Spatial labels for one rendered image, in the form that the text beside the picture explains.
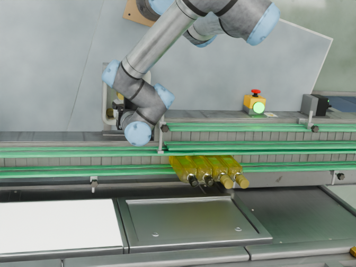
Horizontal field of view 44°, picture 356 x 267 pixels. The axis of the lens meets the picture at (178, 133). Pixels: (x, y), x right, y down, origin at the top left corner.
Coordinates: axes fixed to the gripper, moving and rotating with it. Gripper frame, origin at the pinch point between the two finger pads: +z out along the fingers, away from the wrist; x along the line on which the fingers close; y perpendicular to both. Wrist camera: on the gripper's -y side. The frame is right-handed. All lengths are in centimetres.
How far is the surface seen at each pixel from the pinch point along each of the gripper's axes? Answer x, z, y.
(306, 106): 80, 8, 0
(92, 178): -10.5, -9.3, 27.1
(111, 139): -3.2, 2.3, 16.0
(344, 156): 99, 0, 20
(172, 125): 18.7, -3.1, 7.9
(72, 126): -17.2, 13.0, 14.8
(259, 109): 56, 2, 1
